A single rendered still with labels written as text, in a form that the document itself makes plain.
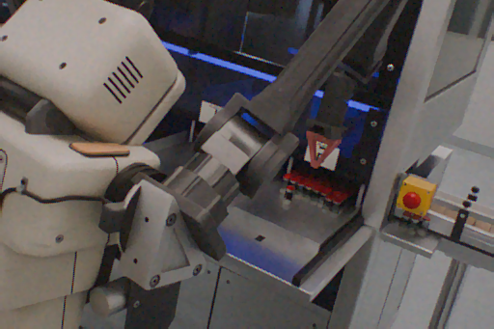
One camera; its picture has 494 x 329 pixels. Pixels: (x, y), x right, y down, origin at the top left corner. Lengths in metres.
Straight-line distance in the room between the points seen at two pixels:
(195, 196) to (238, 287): 1.13
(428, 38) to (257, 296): 0.87
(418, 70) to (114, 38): 0.86
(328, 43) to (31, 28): 0.37
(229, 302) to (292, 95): 1.16
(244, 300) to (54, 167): 1.19
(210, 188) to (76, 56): 0.22
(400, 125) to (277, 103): 0.74
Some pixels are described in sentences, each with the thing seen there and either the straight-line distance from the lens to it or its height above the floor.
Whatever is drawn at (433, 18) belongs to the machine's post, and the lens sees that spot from 1.39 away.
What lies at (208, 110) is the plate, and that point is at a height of 1.03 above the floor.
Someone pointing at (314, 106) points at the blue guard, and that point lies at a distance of 1.49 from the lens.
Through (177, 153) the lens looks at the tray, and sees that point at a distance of 1.69.
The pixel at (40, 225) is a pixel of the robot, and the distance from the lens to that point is 0.68.
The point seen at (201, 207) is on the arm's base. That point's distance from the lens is 0.62.
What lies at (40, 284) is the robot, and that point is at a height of 1.04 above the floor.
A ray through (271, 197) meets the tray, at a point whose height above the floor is 0.88.
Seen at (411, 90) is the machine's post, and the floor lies 1.24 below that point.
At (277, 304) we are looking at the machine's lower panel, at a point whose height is 0.55.
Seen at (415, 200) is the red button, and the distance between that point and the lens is 1.43.
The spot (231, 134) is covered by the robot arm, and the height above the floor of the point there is 1.27.
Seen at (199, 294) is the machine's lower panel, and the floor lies 0.45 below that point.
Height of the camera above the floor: 1.49
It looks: 19 degrees down
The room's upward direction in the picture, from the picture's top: 12 degrees clockwise
